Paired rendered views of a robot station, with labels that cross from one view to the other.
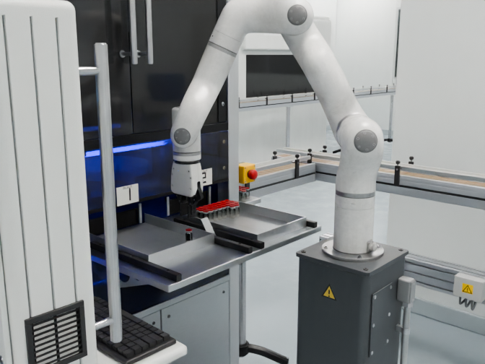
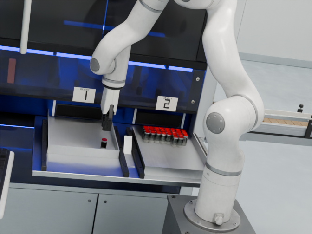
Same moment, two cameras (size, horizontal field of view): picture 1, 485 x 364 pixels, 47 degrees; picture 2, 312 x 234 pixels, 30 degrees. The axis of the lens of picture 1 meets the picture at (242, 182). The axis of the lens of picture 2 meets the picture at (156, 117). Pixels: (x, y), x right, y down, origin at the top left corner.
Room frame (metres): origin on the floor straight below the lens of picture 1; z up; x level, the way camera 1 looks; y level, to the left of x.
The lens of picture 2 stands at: (0.12, -1.10, 1.83)
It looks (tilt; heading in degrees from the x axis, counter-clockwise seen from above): 21 degrees down; 34
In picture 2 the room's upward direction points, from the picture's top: 11 degrees clockwise
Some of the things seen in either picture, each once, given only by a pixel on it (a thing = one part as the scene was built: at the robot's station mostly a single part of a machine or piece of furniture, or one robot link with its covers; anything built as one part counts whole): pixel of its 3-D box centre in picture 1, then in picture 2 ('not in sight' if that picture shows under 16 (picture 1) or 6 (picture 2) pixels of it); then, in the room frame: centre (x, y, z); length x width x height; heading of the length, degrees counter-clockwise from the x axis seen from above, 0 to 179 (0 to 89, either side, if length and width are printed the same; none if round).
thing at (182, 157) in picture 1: (186, 155); (113, 81); (1.67, 0.17, 1.16); 0.09 x 0.08 x 0.03; 48
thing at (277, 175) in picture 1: (262, 174); (268, 121); (2.51, -0.09, 0.92); 0.69 x 0.16 x 0.16; 138
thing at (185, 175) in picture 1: (187, 175); (111, 96); (1.67, 0.17, 1.10); 0.10 x 0.08 x 0.11; 48
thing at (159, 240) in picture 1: (146, 237); (81, 132); (1.68, 0.30, 0.90); 0.34 x 0.26 x 0.04; 48
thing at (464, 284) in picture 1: (469, 287); not in sight; (2.21, -0.96, 0.50); 0.12 x 0.05 x 0.09; 48
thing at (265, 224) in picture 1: (244, 220); (170, 152); (1.87, -0.01, 0.90); 0.34 x 0.26 x 0.04; 48
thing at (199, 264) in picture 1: (201, 237); (125, 150); (1.76, 0.14, 0.87); 0.70 x 0.48 x 0.02; 138
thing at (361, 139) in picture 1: (359, 157); (226, 135); (1.63, -0.34, 1.16); 0.19 x 0.12 x 0.24; 179
